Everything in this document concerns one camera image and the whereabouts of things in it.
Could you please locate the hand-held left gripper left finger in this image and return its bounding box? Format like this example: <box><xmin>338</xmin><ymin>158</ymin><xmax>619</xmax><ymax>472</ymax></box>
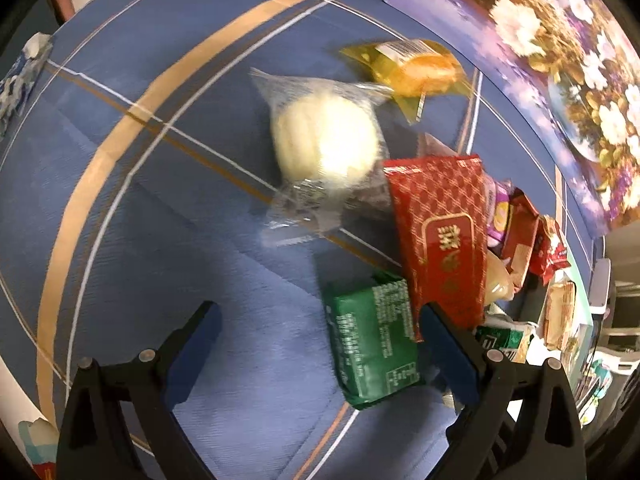
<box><xmin>56</xmin><ymin>301</ymin><xmax>223</xmax><ymax>480</ymax></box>

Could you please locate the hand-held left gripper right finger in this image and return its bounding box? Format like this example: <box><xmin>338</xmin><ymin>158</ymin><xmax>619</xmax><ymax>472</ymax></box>
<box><xmin>419</xmin><ymin>302</ymin><xmax>587</xmax><ymax>480</ymax></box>

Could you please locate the red patterned snack box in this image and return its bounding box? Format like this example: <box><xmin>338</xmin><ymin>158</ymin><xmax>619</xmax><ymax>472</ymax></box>
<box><xmin>382</xmin><ymin>154</ymin><xmax>490</xmax><ymax>343</ymax></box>

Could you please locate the pink snack packet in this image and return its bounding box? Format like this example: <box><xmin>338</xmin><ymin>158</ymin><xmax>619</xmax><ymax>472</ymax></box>
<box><xmin>482</xmin><ymin>178</ymin><xmax>516</xmax><ymax>251</ymax></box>

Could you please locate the white bun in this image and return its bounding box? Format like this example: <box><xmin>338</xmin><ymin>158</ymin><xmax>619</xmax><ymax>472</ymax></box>
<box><xmin>249</xmin><ymin>67</ymin><xmax>396</xmax><ymax>241</ymax></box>

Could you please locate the green and white snack packet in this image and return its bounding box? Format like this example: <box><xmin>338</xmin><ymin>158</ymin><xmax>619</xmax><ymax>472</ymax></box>
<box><xmin>472</xmin><ymin>322</ymin><xmax>533</xmax><ymax>363</ymax></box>

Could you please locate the cream bun packet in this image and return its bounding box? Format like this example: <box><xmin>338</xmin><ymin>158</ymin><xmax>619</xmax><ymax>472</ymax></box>
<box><xmin>482</xmin><ymin>250</ymin><xmax>515</xmax><ymax>307</ymax></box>

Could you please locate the sandwich biscuit packet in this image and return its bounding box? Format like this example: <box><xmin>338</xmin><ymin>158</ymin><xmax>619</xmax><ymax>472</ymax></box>
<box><xmin>540</xmin><ymin>280</ymin><xmax>578</xmax><ymax>351</ymax></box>

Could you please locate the red and tan snack packet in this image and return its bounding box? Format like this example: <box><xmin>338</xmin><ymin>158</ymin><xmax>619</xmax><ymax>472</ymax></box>
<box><xmin>500</xmin><ymin>190</ymin><xmax>541</xmax><ymax>291</ymax></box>

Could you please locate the small red snack packet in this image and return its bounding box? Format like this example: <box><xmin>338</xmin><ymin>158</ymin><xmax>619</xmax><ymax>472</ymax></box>
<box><xmin>527</xmin><ymin>215</ymin><xmax>572</xmax><ymax>286</ymax></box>

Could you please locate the white flat device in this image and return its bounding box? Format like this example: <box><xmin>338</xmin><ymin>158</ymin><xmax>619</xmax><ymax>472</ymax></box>
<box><xmin>590</xmin><ymin>257</ymin><xmax>613</xmax><ymax>313</ymax></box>

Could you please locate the white rack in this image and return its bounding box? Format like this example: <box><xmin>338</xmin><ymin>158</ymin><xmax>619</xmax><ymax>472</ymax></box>
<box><xmin>600</xmin><ymin>280</ymin><xmax>640</xmax><ymax>376</ymax></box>

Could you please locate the white and teal paper bag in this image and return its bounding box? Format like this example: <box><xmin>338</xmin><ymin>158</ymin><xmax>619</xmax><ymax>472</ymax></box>
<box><xmin>17</xmin><ymin>417</ymin><xmax>61</xmax><ymax>480</ymax></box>

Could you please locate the yellow cake packet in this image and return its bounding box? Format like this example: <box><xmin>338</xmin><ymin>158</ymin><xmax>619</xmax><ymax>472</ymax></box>
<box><xmin>339</xmin><ymin>39</ymin><xmax>473</xmax><ymax>125</ymax></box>

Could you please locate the flower painting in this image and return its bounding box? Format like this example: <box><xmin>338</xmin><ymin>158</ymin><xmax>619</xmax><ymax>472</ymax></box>
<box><xmin>384</xmin><ymin>0</ymin><xmax>640</xmax><ymax>237</ymax></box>

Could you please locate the blue and white tissue pack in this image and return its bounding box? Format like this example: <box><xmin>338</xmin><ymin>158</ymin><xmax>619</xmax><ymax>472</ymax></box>
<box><xmin>0</xmin><ymin>32</ymin><xmax>53</xmax><ymax>136</ymax></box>

